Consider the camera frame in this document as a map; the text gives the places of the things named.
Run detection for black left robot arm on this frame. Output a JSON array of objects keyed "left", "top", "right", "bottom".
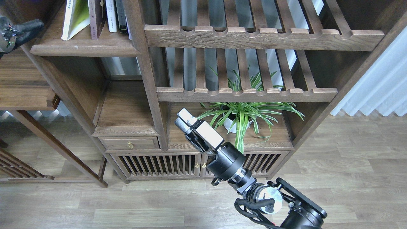
[{"left": 0, "top": 16, "right": 44, "bottom": 58}]

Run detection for maroon book white characters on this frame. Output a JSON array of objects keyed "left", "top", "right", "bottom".
[{"left": 87, "top": 0, "right": 106, "bottom": 40}]

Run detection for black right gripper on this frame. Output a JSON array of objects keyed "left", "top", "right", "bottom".
[{"left": 174, "top": 108, "right": 246, "bottom": 186}]

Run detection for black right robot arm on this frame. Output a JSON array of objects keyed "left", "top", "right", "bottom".
[{"left": 175, "top": 108, "right": 327, "bottom": 229}]

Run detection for green spider plant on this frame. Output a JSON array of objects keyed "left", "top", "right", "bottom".
[{"left": 196, "top": 65, "right": 305, "bottom": 155}]

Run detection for white plant pot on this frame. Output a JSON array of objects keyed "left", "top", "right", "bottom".
[{"left": 223, "top": 116, "right": 253, "bottom": 134}]

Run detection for dark upright book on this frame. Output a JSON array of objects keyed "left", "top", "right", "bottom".
[{"left": 115, "top": 0, "right": 128, "bottom": 33}]

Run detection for yellow green book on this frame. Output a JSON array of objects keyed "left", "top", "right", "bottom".
[{"left": 61, "top": 0, "right": 90, "bottom": 41}]

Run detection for white upright book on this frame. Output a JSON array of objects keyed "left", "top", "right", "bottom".
[{"left": 105, "top": 0, "right": 118, "bottom": 32}]

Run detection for white curtain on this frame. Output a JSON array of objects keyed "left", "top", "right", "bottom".
[{"left": 330, "top": 28, "right": 407, "bottom": 116}]

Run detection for brass drawer knob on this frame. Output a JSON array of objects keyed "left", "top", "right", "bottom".
[{"left": 127, "top": 142, "right": 134, "bottom": 149}]

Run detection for pale upright book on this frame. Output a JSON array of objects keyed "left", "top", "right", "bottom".
[{"left": 123, "top": 0, "right": 132, "bottom": 40}]

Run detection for dark wooden bookshelf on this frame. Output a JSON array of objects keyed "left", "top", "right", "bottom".
[{"left": 0, "top": 0, "right": 407, "bottom": 188}]

